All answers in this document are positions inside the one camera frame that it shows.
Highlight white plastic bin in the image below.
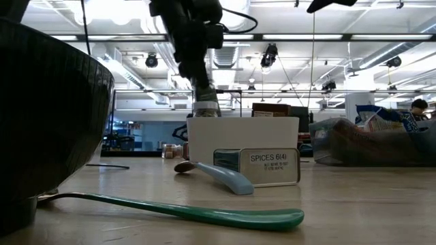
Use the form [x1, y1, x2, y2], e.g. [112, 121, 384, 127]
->
[186, 116, 300, 165]

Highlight black ceiling light rail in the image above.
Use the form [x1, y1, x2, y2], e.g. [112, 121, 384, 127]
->
[50, 33, 436, 43]

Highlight black monitor screen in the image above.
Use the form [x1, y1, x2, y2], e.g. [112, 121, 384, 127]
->
[291, 105, 310, 133]

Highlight black metal table frame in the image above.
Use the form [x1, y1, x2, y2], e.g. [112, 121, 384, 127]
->
[100, 149, 164, 158]

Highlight grey ceiling pipe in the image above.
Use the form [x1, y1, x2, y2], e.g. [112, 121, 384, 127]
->
[357, 15, 436, 71]

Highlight brown spice packet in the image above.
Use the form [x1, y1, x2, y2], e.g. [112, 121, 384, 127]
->
[251, 103, 292, 118]

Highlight blue white snack bag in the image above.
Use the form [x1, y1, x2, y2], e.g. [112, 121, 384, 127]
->
[355, 104, 420, 133]

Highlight looped black wrist cable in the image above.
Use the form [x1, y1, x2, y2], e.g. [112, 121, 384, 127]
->
[221, 7, 259, 35]

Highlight red and black bowl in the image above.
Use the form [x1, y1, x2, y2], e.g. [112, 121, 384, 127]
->
[0, 16, 116, 235]

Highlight white-capped spice jar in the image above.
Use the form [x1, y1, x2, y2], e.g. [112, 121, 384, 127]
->
[192, 101, 219, 118]

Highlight clear bin of snacks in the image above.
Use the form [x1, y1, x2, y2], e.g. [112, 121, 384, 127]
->
[309, 117, 436, 167]

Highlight green spice tin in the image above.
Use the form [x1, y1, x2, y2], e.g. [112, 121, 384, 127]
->
[213, 147, 301, 188]

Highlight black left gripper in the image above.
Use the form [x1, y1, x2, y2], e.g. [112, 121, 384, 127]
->
[149, 0, 225, 88]

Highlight black metal spoon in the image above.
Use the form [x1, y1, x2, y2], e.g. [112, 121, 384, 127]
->
[84, 163, 131, 170]

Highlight light-blue-handled spoon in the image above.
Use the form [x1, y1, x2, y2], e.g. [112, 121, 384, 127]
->
[174, 161, 255, 196]

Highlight long black arm cable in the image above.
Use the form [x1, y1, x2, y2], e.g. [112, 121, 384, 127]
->
[80, 0, 91, 55]

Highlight green rectangular packet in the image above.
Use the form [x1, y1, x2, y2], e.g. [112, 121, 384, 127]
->
[194, 85, 219, 102]

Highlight yellow pink noodle packet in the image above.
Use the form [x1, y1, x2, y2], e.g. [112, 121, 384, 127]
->
[332, 118, 420, 164]

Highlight small glass jar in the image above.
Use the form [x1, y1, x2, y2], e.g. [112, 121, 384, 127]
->
[161, 144, 185, 160]

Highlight green-handled spoon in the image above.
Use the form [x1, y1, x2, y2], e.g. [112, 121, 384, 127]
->
[37, 192, 305, 232]

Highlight person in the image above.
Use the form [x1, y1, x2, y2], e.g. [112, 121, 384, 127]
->
[410, 98, 430, 122]

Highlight white pillar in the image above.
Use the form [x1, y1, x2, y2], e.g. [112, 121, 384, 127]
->
[345, 92, 375, 123]

